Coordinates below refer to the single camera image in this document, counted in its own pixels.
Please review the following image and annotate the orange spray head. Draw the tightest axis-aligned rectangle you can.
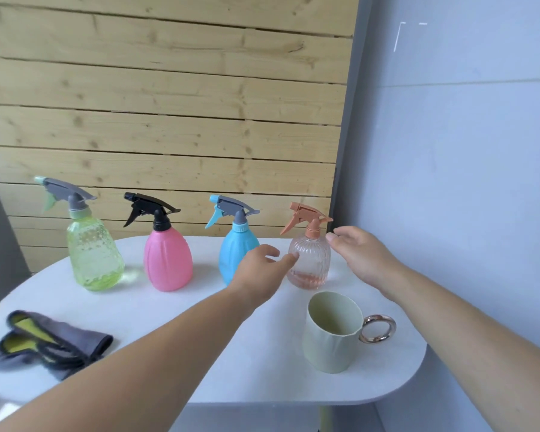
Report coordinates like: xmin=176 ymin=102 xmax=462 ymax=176
xmin=279 ymin=202 xmax=334 ymax=241

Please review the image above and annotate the clear ribbed spray bottle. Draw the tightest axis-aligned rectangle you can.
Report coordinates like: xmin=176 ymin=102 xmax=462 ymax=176
xmin=286 ymin=233 xmax=332 ymax=291

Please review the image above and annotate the blue spray bottle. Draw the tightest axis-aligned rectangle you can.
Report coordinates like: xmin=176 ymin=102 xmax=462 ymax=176
xmin=218 ymin=224 xmax=262 ymax=287

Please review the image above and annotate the person's left hand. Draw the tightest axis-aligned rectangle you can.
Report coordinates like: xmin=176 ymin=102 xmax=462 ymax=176
xmin=227 ymin=243 xmax=300 ymax=313

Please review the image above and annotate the blue grey spray nozzle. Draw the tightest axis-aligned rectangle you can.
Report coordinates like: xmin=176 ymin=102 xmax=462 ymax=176
xmin=205 ymin=194 xmax=261 ymax=233

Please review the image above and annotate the green grey spray nozzle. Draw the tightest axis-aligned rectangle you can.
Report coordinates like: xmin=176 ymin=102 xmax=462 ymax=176
xmin=34 ymin=176 xmax=98 ymax=219

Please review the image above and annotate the person's right hand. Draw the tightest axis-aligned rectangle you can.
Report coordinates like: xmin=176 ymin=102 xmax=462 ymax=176
xmin=325 ymin=225 xmax=410 ymax=302

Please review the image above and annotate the beige cup with metal handle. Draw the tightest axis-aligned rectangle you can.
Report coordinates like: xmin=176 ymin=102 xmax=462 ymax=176
xmin=301 ymin=290 xmax=397 ymax=375

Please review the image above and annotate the person's right forearm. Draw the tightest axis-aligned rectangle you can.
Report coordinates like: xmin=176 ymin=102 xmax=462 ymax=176
xmin=385 ymin=267 xmax=540 ymax=432

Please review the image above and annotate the grey cloth with black trim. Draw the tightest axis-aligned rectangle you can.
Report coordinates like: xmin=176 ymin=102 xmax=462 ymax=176
xmin=0 ymin=310 xmax=115 ymax=383

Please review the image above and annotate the black spray nozzle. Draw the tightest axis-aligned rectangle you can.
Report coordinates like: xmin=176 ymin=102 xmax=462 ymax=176
xmin=122 ymin=191 xmax=182 ymax=233

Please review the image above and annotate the green clear spray bottle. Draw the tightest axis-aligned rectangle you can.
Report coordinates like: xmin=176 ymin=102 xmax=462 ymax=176
xmin=66 ymin=211 xmax=126 ymax=292

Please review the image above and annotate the white oval table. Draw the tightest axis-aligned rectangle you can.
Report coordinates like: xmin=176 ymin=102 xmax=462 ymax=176
xmin=0 ymin=235 xmax=428 ymax=432

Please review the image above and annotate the pink spray bottle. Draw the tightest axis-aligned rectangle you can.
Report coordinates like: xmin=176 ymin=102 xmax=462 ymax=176
xmin=143 ymin=227 xmax=194 ymax=293

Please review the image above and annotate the person's left forearm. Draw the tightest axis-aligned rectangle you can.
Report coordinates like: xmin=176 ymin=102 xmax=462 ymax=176
xmin=0 ymin=285 xmax=257 ymax=432

